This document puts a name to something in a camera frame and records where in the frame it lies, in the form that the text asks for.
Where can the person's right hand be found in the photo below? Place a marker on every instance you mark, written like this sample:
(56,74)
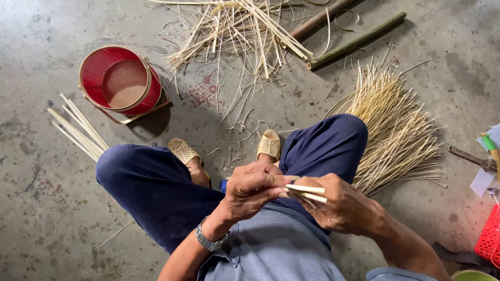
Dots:
(343,207)

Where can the person's left hand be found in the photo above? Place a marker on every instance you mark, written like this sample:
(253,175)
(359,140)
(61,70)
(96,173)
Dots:
(250,193)

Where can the bamboo strip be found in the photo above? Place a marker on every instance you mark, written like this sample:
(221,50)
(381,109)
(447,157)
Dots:
(314,197)
(308,189)

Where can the small blue object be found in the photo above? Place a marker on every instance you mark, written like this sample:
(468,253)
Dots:
(223,185)

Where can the person's right foot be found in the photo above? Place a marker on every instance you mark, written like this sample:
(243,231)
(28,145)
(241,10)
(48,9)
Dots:
(268,158)

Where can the person's foot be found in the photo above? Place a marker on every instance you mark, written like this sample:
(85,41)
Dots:
(268,158)
(198,171)

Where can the tan perforated sandal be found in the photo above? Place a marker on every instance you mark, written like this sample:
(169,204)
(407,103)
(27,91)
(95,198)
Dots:
(182,150)
(269,144)

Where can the person's left foot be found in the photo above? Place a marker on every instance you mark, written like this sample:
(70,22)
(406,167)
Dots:
(198,171)

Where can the grey-blue shirt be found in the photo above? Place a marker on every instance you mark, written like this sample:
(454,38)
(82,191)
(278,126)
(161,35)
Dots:
(273,249)

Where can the silver metal wristwatch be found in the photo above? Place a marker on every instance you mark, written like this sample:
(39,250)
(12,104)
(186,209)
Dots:
(209,240)

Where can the navy blue trousers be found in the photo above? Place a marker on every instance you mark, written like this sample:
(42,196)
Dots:
(164,187)

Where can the bundle of thin bamboo sticks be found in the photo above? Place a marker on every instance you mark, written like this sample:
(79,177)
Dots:
(394,128)

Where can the rusty metal pliers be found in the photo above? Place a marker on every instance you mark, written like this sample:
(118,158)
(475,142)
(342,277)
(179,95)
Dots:
(472,158)

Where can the single thin bamboo sliver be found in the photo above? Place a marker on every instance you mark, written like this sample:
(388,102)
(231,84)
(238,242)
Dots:
(116,233)

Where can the white paper sheet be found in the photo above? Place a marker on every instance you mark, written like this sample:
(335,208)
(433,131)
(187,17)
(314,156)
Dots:
(493,136)
(481,182)

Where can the green round rim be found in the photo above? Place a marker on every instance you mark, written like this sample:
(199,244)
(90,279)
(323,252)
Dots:
(474,276)

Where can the red plastic mesh basket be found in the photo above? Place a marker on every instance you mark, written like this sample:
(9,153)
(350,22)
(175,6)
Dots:
(490,238)

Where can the heap of bamboo shavings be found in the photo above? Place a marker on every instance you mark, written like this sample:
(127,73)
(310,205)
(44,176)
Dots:
(238,35)

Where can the green bamboo pole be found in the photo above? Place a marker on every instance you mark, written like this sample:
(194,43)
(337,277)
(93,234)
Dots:
(355,41)

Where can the brown bamboo pole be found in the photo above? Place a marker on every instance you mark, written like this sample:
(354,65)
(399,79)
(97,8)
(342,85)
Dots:
(312,21)

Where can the bundle of flat bamboo strips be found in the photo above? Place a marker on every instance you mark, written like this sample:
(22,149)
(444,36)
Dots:
(78,128)

